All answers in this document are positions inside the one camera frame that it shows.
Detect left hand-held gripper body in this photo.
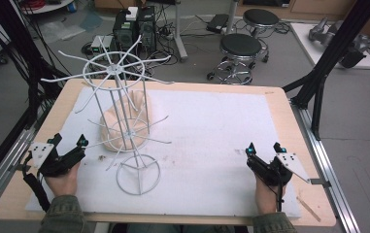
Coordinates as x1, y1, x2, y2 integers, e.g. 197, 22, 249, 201
28, 142, 86, 178

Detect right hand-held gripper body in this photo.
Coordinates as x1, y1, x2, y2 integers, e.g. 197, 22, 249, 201
246, 152, 312, 188

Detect person's left hand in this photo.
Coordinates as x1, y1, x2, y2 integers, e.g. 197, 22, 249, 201
44, 162, 82, 198

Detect person's right hand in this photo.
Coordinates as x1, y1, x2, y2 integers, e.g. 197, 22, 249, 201
253, 176, 287, 216

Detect beige hat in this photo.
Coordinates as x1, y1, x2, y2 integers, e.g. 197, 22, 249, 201
99, 89, 153, 153

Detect thin wooden stick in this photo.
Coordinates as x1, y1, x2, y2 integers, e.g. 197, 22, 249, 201
296, 195, 321, 223

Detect white foam mat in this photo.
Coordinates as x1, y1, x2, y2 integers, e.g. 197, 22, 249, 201
24, 86, 302, 220

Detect small silver device box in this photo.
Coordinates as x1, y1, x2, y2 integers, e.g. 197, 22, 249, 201
90, 34, 115, 55

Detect large black round stool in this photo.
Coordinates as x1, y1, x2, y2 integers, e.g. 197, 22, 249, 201
206, 33, 270, 86

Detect white platform board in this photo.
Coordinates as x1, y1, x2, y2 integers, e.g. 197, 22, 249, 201
289, 21, 370, 71

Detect black computer tower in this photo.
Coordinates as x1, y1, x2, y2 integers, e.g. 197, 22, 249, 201
136, 5, 157, 53
112, 9, 139, 53

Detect round white table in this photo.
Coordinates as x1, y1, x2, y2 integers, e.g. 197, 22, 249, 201
19, 0, 78, 16

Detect black power adapter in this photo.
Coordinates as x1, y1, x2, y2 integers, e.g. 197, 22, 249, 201
206, 13, 229, 34

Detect small black round stool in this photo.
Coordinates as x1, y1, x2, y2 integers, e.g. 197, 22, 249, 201
242, 8, 281, 39

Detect grey metal table leg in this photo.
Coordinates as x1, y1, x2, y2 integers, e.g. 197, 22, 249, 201
171, 0, 189, 63

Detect white box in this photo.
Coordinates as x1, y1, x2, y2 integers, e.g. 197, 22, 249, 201
125, 6, 139, 22

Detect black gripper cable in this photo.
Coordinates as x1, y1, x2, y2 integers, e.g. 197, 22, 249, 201
275, 181, 286, 214

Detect grey metal bracket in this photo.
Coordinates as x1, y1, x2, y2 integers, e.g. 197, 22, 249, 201
308, 178, 332, 189

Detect black gripper wrist strap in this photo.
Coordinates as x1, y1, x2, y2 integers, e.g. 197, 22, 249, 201
21, 150, 51, 214

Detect aluminium rail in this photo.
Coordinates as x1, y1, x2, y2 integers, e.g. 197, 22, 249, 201
289, 102, 362, 233
0, 125, 42, 213

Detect white wire hat rack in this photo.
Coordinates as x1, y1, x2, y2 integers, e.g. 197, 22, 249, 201
40, 33, 175, 197

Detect black metal frame with cables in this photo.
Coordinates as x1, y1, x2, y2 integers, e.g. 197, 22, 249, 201
0, 0, 69, 130

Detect black metal frame strut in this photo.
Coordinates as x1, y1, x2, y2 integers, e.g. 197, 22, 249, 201
282, 0, 370, 141

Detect red cable coil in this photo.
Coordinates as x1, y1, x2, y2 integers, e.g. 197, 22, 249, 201
20, 0, 47, 11

